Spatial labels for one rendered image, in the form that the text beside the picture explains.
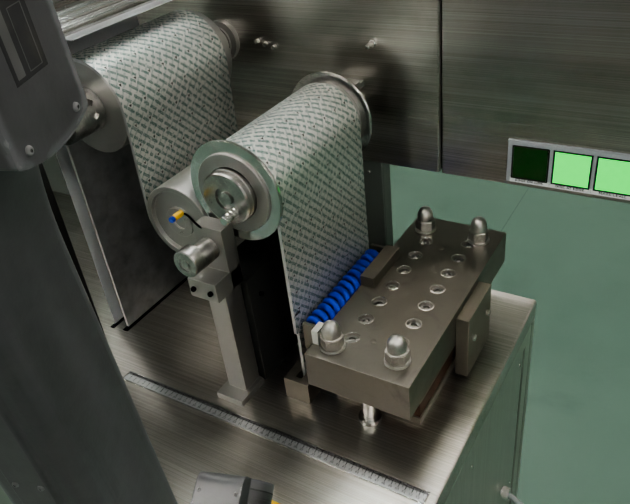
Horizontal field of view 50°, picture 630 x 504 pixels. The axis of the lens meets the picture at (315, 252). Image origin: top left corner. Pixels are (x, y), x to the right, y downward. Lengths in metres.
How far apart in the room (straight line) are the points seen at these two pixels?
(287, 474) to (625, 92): 0.69
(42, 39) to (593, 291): 2.66
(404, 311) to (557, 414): 1.35
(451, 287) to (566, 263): 1.90
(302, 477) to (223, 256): 0.32
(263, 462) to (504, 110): 0.62
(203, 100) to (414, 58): 0.33
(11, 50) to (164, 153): 0.86
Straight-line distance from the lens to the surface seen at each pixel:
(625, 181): 1.05
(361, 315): 1.00
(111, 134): 1.03
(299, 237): 0.94
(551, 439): 2.23
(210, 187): 0.89
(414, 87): 1.09
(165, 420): 1.10
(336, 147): 0.99
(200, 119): 1.11
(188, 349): 1.21
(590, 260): 2.97
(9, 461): 0.30
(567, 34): 0.99
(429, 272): 1.08
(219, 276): 0.94
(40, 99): 0.20
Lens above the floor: 1.67
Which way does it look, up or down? 34 degrees down
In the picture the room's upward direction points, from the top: 7 degrees counter-clockwise
